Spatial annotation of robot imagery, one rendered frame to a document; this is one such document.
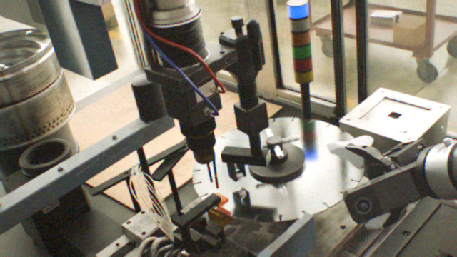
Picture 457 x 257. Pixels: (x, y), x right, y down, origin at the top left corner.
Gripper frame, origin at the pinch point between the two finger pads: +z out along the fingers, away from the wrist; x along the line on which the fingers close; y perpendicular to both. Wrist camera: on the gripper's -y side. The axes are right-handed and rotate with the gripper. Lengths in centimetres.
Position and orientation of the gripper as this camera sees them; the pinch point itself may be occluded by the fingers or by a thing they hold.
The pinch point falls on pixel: (343, 188)
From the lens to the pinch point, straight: 88.7
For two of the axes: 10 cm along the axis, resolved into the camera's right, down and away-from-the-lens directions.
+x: -4.4, -9.0, -0.3
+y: 8.1, -4.1, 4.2
